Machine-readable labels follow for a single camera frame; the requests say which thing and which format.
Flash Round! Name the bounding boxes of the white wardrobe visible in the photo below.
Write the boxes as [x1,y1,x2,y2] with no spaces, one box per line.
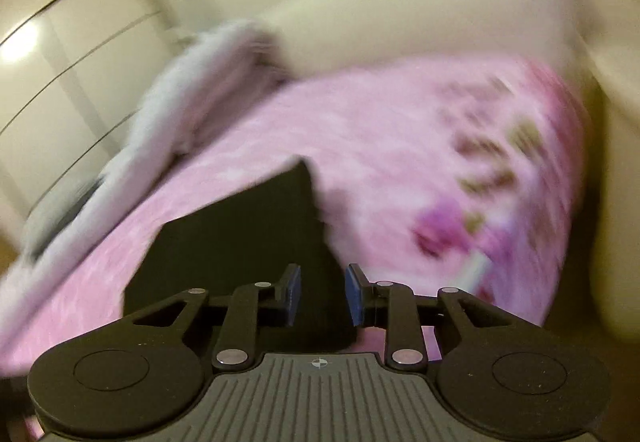
[0,0,201,228]

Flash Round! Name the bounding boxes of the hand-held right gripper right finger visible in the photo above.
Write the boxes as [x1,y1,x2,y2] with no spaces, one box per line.
[345,263,507,370]

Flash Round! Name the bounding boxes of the white duvet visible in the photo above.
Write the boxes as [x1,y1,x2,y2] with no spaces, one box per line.
[0,19,292,285]

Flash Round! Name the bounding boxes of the black garment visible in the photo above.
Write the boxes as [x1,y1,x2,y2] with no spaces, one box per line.
[123,157,359,353]

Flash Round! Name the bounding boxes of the grey pillow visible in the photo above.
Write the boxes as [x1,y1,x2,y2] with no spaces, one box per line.
[25,179,103,253]

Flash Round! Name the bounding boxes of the pink floral bed blanket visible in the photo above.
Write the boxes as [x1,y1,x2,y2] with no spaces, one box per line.
[0,54,587,442]

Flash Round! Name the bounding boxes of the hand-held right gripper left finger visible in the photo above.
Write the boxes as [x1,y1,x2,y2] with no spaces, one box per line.
[131,264,302,371]

